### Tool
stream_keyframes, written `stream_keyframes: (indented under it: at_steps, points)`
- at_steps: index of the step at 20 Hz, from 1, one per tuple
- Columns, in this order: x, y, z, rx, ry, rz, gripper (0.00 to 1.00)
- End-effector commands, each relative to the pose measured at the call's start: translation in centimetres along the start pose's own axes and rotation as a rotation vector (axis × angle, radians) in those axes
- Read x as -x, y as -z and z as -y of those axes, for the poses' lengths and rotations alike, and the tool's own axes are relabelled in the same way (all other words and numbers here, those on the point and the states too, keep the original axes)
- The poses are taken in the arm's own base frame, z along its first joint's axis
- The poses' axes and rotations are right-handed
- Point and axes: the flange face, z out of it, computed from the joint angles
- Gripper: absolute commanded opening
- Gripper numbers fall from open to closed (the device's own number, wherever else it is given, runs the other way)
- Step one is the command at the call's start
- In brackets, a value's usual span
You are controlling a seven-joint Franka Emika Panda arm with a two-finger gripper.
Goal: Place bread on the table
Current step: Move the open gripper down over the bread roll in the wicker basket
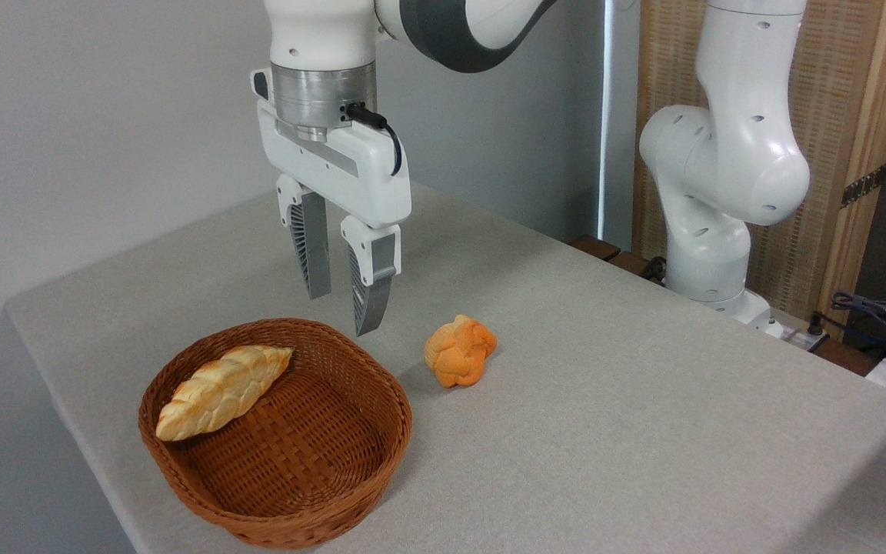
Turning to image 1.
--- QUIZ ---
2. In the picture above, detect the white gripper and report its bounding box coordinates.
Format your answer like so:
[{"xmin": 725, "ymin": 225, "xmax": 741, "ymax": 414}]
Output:
[{"xmin": 250, "ymin": 67, "xmax": 413, "ymax": 338}]

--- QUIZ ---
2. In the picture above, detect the long braided bread loaf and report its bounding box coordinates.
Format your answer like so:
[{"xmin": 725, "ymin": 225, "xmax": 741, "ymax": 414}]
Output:
[{"xmin": 155, "ymin": 345, "xmax": 295, "ymax": 442}]

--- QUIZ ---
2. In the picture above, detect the orange knotted bread roll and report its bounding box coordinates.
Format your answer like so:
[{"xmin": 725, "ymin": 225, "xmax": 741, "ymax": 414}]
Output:
[{"xmin": 424, "ymin": 314, "xmax": 498, "ymax": 389}]

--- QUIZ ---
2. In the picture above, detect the brown wicker basket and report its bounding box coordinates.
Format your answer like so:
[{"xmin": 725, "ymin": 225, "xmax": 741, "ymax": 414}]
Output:
[{"xmin": 138, "ymin": 318, "xmax": 414, "ymax": 550}]

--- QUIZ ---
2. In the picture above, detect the wooden folding screen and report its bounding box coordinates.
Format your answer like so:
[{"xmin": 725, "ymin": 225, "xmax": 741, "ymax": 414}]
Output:
[{"xmin": 633, "ymin": 0, "xmax": 886, "ymax": 325}]

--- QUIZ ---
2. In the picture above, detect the dark metal screen hinge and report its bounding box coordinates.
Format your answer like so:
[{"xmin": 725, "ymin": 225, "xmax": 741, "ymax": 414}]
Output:
[{"xmin": 841, "ymin": 164, "xmax": 886, "ymax": 209}]

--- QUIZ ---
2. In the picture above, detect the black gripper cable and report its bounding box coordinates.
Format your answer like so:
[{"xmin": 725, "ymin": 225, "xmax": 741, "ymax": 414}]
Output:
[{"xmin": 344, "ymin": 102, "xmax": 405, "ymax": 177}]

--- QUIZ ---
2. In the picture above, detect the blue grey cable bundle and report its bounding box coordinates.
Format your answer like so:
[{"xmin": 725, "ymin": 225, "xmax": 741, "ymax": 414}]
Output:
[{"xmin": 831, "ymin": 290, "xmax": 886, "ymax": 349}]

